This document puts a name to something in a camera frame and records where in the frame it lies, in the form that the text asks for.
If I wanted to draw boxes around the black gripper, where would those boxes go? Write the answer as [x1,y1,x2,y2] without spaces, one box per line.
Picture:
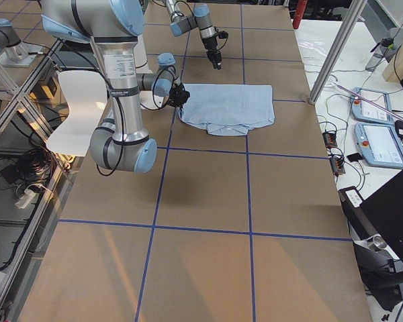
[206,50,222,70]
[169,83,190,108]

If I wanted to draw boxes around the light blue button-up shirt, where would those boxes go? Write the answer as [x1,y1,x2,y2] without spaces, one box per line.
[178,84,275,136]

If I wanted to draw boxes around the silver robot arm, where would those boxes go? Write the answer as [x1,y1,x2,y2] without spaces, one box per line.
[42,1,189,173]
[161,0,228,70]

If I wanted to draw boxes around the white plastic chair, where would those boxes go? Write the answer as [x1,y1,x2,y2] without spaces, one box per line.
[46,70,107,157]

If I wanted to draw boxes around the red fire extinguisher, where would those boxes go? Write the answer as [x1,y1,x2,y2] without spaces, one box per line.
[292,0,307,30]

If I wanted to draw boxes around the purple rod green tip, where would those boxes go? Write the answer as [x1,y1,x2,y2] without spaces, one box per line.
[335,83,403,121]

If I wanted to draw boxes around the small black electronics box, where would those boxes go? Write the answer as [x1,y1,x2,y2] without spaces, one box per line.
[322,131,337,148]

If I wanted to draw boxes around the brown paper table cover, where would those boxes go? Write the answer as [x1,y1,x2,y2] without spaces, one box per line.
[17,5,371,321]

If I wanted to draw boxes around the upper teach pendant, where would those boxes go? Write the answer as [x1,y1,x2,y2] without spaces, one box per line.
[350,87,394,125]

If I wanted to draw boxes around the teach pendant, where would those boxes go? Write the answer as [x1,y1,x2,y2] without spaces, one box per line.
[354,122,403,169]
[350,87,394,125]

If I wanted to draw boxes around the small brown electronics board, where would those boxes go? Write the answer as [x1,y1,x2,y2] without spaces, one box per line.
[329,156,346,176]

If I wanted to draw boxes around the lower teach pendant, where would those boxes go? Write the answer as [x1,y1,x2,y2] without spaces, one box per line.
[354,122,403,169]

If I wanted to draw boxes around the white power strip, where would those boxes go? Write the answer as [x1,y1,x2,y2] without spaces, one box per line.
[15,186,40,209]

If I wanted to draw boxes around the wooden board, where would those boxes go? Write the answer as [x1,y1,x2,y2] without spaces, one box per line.
[382,44,403,83]

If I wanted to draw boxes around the black box with label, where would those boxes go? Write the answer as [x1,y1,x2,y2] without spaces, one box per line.
[338,186,377,239]

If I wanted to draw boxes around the black power adapter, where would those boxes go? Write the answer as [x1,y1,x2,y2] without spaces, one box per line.
[394,120,403,140]

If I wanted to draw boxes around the black laptop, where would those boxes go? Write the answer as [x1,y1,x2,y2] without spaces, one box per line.
[361,169,403,261]

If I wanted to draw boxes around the silver metal cup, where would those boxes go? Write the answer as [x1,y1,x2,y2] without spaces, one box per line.
[367,235,387,252]

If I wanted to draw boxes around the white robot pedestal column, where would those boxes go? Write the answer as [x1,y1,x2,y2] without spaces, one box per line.
[134,35,152,73]

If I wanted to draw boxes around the aluminium frame post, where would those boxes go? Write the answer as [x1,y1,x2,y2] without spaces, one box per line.
[308,0,367,105]

